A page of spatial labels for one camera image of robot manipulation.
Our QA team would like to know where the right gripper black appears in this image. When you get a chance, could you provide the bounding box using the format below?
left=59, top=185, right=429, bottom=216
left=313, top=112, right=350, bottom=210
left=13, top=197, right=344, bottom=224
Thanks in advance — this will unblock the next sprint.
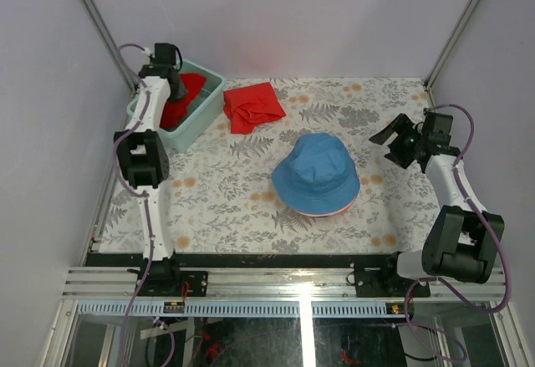
left=369, top=114, right=426, bottom=170

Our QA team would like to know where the red hat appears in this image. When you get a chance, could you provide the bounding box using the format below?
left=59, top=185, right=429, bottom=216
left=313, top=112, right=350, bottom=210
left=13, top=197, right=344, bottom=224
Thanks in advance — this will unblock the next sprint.
left=160, top=73, right=206, bottom=131

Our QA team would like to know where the light green plastic bin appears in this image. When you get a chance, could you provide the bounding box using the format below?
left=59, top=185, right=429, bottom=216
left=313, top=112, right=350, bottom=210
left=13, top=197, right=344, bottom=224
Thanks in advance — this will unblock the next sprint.
left=126, top=58, right=228, bottom=154

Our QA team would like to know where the blue hat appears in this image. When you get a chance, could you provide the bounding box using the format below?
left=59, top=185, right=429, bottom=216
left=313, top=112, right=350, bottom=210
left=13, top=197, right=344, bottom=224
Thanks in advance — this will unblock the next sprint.
left=272, top=133, right=360, bottom=213

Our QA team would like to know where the pink bucket hat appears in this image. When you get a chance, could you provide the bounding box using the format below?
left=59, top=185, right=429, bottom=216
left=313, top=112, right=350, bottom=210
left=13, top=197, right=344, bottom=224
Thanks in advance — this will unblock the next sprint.
left=297, top=197, right=357, bottom=217

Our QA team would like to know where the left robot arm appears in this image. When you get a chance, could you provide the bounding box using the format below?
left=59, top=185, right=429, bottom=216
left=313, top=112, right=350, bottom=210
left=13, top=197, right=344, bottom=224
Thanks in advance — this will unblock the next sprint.
left=114, top=43, right=183, bottom=296

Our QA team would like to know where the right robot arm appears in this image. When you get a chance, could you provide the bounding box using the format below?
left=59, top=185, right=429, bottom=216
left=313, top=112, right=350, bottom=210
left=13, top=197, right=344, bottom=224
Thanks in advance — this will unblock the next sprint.
left=369, top=111, right=505, bottom=296

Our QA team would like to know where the red folded cloth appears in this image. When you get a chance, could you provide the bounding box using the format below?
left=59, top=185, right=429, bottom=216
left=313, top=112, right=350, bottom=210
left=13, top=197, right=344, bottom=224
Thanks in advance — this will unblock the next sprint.
left=223, top=82, right=287, bottom=135

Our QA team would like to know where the floral table mat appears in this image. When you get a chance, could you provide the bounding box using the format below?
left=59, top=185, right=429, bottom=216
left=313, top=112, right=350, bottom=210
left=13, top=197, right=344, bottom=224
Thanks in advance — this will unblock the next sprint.
left=99, top=76, right=476, bottom=255

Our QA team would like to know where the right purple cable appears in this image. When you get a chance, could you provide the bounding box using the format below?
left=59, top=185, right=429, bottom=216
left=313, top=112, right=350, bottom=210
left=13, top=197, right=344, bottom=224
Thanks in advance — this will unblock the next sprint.
left=403, top=103, right=513, bottom=364

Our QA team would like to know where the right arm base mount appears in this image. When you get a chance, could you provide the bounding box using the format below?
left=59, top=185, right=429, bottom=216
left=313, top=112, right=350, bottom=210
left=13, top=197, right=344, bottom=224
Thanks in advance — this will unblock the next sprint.
left=345, top=252, right=413, bottom=298

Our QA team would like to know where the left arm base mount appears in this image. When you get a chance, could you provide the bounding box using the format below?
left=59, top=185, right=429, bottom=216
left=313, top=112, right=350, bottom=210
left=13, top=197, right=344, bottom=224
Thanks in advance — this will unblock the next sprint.
left=137, top=258, right=208, bottom=298

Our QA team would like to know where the aluminium rail frame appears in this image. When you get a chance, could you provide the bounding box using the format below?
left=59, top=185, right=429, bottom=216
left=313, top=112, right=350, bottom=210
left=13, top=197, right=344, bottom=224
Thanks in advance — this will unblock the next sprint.
left=40, top=252, right=506, bottom=366

